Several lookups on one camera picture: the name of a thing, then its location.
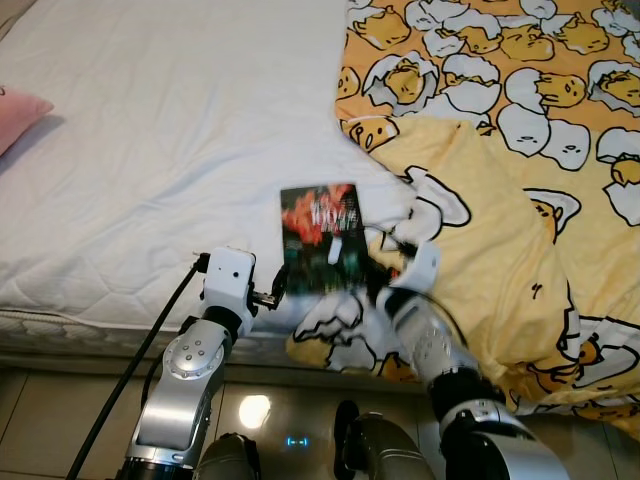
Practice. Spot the dark red-covered book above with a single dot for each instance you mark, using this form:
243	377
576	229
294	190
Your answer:
320	235

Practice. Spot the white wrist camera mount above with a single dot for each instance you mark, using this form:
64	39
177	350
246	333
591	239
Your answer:
420	268
230	280

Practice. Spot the yellow cartoon egg duvet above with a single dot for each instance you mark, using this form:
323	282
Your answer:
500	230

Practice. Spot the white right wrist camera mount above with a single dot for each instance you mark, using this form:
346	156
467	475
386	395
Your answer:
420	268

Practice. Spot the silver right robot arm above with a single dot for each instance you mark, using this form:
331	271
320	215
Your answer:
440	340

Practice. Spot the white quilted mattress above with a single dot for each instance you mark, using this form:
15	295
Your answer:
170	150

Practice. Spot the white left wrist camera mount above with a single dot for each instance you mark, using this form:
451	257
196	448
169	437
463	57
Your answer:
230	280

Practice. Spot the grey robot left leg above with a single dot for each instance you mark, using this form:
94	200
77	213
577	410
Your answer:
228	458

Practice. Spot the grey bed base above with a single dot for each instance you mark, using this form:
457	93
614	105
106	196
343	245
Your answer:
100	357

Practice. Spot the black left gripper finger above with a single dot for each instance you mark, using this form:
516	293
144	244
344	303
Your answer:
280	285

